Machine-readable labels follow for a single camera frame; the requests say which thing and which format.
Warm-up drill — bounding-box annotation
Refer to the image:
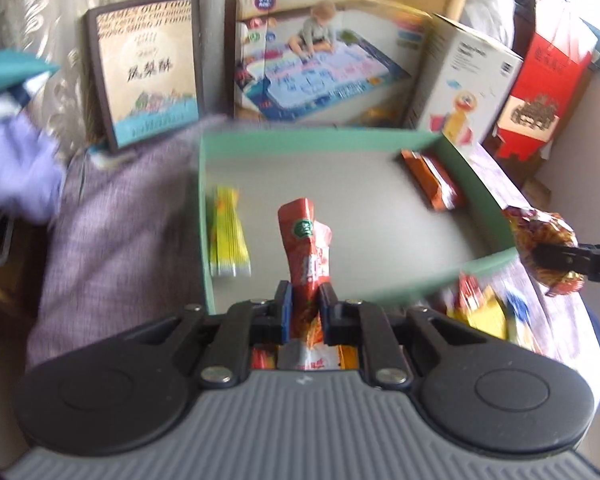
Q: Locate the red gift bag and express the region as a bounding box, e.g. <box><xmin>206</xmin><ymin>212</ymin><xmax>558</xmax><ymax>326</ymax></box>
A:
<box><xmin>495</xmin><ymin>0</ymin><xmax>598</xmax><ymax>161</ymax></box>

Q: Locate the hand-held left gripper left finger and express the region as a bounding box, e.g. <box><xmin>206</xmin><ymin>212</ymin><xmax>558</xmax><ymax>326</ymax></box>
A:
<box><xmin>172</xmin><ymin>281</ymin><xmax>294</xmax><ymax>389</ymax></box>

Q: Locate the lavender cloth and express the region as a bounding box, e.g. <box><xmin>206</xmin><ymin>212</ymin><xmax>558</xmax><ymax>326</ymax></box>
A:
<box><xmin>0</xmin><ymin>110</ymin><xmax>66</xmax><ymax>223</ymax></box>

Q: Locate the yellow green snack packet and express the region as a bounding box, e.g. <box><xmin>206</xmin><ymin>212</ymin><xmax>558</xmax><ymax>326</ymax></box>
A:
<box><xmin>209</xmin><ymin>186</ymin><xmax>253</xmax><ymax>278</ymax></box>

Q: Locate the red gold foil snack packet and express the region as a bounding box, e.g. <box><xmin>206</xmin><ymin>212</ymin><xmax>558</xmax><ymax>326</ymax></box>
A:
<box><xmin>502</xmin><ymin>206</ymin><xmax>586</xmax><ymax>297</ymax></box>

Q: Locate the navy blue snack packet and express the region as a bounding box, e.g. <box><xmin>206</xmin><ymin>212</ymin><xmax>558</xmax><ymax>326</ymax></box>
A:
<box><xmin>504</xmin><ymin>289</ymin><xmax>543</xmax><ymax>353</ymax></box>

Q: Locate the patterned beige curtain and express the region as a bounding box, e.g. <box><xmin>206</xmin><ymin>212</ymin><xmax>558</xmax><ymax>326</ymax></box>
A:
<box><xmin>0</xmin><ymin>0</ymin><xmax>221</xmax><ymax>148</ymax></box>

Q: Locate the white duck toy box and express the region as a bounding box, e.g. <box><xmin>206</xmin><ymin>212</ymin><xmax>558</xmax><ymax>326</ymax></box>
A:
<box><xmin>402</xmin><ymin>12</ymin><xmax>525</xmax><ymax>148</ymax></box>

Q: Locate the orange striped snack packet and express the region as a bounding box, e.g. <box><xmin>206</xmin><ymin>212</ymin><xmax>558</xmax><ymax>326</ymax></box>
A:
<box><xmin>395</xmin><ymin>149</ymin><xmax>466</xmax><ymax>211</ymax></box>

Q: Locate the play mat picture box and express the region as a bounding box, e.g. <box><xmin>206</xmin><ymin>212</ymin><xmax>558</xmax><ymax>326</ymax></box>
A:
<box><xmin>227</xmin><ymin>0</ymin><xmax>433</xmax><ymax>128</ymax></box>

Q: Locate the red snack packet green logo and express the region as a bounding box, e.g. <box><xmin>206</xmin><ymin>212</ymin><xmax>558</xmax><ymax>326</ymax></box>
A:
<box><xmin>277</xmin><ymin>199</ymin><xmax>346</xmax><ymax>371</ymax></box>

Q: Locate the green cardboard box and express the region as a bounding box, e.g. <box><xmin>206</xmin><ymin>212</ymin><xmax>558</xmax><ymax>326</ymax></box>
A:
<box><xmin>197</xmin><ymin>127</ymin><xmax>518</xmax><ymax>316</ymax></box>

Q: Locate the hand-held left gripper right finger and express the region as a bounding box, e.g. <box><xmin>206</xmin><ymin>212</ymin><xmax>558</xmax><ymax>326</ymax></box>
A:
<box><xmin>319</xmin><ymin>282</ymin><xmax>451</xmax><ymax>391</ymax></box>

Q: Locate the gold yellow snack packet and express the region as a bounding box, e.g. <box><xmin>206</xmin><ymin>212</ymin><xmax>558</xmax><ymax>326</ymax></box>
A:
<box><xmin>452</xmin><ymin>290</ymin><xmax>510</xmax><ymax>342</ymax></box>

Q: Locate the purple blanket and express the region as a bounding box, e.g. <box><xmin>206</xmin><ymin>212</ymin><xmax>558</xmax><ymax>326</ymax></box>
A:
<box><xmin>27</xmin><ymin>115</ymin><xmax>600</xmax><ymax>411</ymax></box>

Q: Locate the brown pastry gift box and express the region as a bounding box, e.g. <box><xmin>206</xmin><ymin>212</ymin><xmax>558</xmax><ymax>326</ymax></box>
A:
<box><xmin>84</xmin><ymin>0</ymin><xmax>205</xmax><ymax>152</ymax></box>

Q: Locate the red yellow snack packet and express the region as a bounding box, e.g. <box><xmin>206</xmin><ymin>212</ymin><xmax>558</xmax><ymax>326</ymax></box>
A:
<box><xmin>450</xmin><ymin>272</ymin><xmax>486</xmax><ymax>313</ymax></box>

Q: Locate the teal cloth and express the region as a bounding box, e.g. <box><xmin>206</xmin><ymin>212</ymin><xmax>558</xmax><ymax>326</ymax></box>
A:
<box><xmin>0</xmin><ymin>50</ymin><xmax>61</xmax><ymax>98</ymax></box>

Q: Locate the teal white flat item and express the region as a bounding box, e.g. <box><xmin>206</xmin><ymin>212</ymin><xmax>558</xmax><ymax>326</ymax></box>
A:
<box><xmin>87</xmin><ymin>146</ymin><xmax>137</xmax><ymax>170</ymax></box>

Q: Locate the white navy striped cloth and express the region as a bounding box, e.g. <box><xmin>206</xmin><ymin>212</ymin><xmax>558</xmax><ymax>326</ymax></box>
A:
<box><xmin>0</xmin><ymin>82</ymin><xmax>43</xmax><ymax>128</ymax></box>

